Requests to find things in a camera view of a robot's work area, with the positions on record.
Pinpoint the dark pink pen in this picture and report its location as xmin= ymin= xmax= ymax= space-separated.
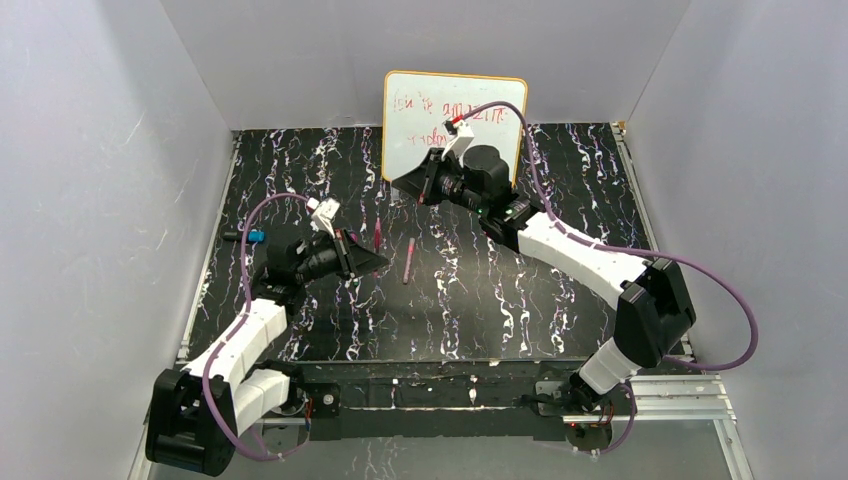
xmin=374 ymin=218 xmax=382 ymax=252

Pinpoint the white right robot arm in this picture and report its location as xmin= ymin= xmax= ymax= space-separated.
xmin=391 ymin=145 xmax=696 ymax=408

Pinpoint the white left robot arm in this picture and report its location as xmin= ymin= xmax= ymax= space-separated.
xmin=145 ymin=229 xmax=388 ymax=476

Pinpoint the blue capped black marker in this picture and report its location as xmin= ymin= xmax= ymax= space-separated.
xmin=220 ymin=230 xmax=266 ymax=244

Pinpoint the yellow framed whiteboard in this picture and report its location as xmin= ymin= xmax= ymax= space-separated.
xmin=382 ymin=70 xmax=528 ymax=181

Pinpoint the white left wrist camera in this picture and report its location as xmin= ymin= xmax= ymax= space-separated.
xmin=307 ymin=198 xmax=340 ymax=234

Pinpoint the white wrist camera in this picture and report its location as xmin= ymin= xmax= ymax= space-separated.
xmin=307 ymin=198 xmax=340 ymax=234
xmin=441 ymin=115 xmax=474 ymax=162

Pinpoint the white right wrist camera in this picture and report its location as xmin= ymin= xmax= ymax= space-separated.
xmin=441 ymin=115 xmax=474 ymax=162

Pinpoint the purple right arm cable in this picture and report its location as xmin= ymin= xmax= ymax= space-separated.
xmin=457 ymin=100 xmax=761 ymax=458

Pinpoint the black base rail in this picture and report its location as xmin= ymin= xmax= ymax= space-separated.
xmin=231 ymin=360 xmax=637 ymax=444

